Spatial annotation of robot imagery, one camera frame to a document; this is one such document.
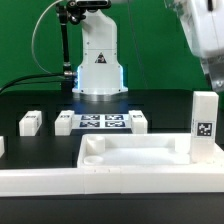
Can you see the white desk top tray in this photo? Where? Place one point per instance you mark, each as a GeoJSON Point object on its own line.
{"type": "Point", "coordinates": [142, 150]}

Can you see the white left fence wall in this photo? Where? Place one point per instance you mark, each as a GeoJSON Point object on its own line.
{"type": "Point", "coordinates": [2, 148]}

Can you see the white fence wall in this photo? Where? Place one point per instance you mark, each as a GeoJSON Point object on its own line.
{"type": "Point", "coordinates": [2, 148]}
{"type": "Point", "coordinates": [71, 181]}

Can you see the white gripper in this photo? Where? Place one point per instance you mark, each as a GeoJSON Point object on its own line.
{"type": "Point", "coordinates": [203, 25]}

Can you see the white front fence wall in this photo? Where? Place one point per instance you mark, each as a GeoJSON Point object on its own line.
{"type": "Point", "coordinates": [71, 181]}

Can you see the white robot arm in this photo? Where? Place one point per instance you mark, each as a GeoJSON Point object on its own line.
{"type": "Point", "coordinates": [100, 74]}

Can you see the fiducial marker sheet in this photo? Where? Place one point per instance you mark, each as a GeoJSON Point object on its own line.
{"type": "Point", "coordinates": [101, 121]}

